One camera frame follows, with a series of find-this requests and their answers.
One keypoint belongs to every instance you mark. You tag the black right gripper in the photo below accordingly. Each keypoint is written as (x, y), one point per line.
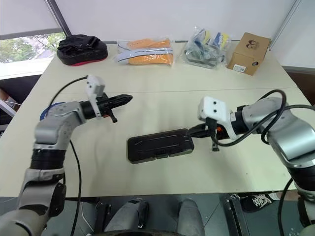
(216, 134)

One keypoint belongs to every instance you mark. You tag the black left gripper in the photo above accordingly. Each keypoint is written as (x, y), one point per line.
(104, 108)

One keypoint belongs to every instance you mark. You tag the black case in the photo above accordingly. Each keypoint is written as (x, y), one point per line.
(160, 145)

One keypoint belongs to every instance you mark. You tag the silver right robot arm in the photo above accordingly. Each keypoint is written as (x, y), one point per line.
(290, 132)

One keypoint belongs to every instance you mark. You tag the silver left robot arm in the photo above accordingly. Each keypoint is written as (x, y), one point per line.
(54, 123)

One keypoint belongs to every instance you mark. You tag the black and red bag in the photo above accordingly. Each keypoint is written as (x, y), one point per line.
(81, 51)

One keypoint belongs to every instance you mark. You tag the clear plastic shoe bag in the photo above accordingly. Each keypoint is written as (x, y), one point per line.
(169, 50)

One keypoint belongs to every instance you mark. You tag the blue tape roll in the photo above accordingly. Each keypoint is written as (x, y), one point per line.
(43, 114)

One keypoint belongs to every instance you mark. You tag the clear bag with blue shoes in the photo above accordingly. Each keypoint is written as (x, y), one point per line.
(204, 49)

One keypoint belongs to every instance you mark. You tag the grey rounded shape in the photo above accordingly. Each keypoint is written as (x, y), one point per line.
(128, 216)
(190, 216)

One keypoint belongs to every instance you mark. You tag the brown cardboard box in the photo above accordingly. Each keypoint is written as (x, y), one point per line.
(246, 54)

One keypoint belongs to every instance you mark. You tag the black white printed sneaker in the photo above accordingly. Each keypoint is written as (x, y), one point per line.
(258, 200)

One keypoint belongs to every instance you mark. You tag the grey metal pole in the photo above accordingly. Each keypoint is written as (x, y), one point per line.
(285, 22)

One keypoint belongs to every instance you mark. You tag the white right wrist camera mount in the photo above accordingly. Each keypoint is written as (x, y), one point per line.
(211, 108)

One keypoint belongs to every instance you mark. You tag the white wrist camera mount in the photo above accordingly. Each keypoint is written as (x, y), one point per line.
(211, 108)
(96, 83)

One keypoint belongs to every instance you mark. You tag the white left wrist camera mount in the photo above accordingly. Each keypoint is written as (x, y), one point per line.
(96, 83)

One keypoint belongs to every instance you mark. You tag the black metal bracket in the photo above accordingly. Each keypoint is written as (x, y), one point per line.
(233, 216)

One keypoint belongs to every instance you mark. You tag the dark window frame post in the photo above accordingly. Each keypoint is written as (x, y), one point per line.
(59, 17)

